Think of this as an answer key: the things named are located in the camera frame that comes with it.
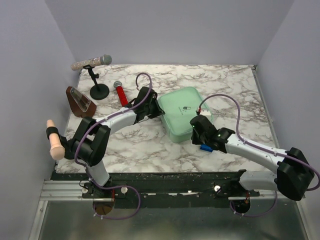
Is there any mint green medicine case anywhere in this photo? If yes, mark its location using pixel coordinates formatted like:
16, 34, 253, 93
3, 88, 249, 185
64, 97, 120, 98
158, 86, 203, 143

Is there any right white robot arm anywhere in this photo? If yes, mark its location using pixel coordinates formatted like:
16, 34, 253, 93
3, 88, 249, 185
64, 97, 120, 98
190, 115, 315, 201

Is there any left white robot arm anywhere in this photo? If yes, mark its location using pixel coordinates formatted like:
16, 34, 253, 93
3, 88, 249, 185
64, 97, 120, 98
65, 87, 165, 198

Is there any blue toy brick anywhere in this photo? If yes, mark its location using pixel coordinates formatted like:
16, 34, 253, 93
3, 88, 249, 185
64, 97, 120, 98
200, 144, 213, 153

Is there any red handheld microphone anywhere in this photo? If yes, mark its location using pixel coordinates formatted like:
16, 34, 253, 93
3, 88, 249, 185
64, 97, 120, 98
113, 80, 128, 107

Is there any black microphone stand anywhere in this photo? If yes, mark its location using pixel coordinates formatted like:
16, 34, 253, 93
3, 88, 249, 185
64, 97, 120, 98
83, 64, 110, 100

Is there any glitter microphone on stand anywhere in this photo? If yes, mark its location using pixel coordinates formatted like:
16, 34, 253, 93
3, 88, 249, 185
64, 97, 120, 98
70, 54, 113, 71

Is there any brown wooden metronome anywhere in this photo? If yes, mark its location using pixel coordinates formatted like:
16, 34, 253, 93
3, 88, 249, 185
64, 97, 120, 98
65, 86, 97, 118

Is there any black round stand base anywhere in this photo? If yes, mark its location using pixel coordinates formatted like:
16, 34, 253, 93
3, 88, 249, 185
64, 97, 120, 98
59, 135, 75, 160

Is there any pink beige microphone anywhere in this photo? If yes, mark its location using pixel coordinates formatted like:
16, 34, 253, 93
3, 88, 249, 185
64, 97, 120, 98
46, 119, 65, 161

